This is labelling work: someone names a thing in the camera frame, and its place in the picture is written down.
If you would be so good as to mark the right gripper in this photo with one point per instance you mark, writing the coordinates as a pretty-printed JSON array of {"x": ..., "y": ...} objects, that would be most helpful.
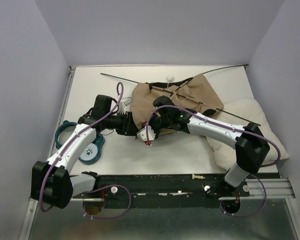
[{"x": 154, "y": 115}]

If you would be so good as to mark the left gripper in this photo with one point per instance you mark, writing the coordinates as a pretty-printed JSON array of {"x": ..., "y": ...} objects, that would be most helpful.
[{"x": 128, "y": 127}]

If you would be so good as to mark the beige pet tent fabric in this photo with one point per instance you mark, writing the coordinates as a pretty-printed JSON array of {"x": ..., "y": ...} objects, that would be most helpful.
[{"x": 197, "y": 89}]

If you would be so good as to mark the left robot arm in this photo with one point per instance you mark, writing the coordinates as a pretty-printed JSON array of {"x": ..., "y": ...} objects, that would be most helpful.
[{"x": 51, "y": 182}]

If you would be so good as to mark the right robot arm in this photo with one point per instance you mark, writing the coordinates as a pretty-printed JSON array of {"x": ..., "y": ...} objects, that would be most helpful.
[{"x": 248, "y": 142}]

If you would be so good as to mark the white pompom toy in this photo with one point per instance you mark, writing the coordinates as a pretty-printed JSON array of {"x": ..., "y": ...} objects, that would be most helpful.
[{"x": 170, "y": 78}]

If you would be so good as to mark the cream chess piece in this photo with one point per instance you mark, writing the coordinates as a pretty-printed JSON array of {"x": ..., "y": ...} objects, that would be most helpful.
[{"x": 197, "y": 177}]

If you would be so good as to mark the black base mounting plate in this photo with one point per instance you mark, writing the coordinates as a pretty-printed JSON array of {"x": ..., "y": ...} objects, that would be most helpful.
[{"x": 127, "y": 200}]

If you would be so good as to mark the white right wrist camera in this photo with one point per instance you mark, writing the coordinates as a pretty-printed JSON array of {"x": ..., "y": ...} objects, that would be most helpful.
[{"x": 146, "y": 135}]

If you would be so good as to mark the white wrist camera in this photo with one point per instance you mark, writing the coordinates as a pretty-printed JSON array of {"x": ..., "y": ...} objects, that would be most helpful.
[
  {"x": 124, "y": 105},
  {"x": 146, "y": 135}
]

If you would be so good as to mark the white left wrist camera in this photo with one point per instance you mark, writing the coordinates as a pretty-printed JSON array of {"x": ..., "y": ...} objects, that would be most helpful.
[{"x": 124, "y": 105}]

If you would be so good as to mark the aluminium rail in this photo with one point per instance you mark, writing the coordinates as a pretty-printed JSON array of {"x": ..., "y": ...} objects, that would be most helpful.
[{"x": 265, "y": 188}]

